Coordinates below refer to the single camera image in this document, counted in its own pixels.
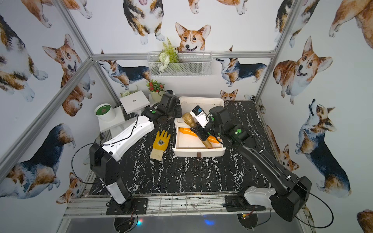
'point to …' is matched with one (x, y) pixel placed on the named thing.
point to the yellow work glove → (159, 145)
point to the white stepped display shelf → (134, 101)
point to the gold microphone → (191, 121)
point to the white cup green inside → (105, 112)
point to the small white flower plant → (123, 94)
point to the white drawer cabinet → (190, 145)
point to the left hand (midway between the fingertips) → (182, 107)
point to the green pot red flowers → (155, 87)
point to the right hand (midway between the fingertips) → (192, 124)
